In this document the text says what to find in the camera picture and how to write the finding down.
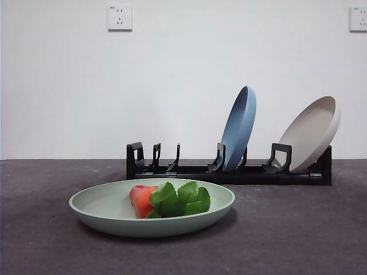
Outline black plastic plate rack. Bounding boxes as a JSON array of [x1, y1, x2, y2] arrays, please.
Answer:
[[126, 142, 333, 186]]

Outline pale green round plate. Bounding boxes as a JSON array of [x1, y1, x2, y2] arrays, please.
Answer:
[[68, 178, 236, 238]]

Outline blue round plate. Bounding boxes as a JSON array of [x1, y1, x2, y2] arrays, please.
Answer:
[[222, 85, 257, 172]]

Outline white wall socket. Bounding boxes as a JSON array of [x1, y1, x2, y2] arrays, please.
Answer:
[[108, 3, 133, 32], [349, 6, 367, 33]]

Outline orange toy carrot green leaves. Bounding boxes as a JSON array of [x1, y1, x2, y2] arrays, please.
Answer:
[[128, 180, 212, 220]]

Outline beige round plate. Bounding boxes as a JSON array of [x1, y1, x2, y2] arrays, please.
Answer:
[[278, 96, 341, 174]]

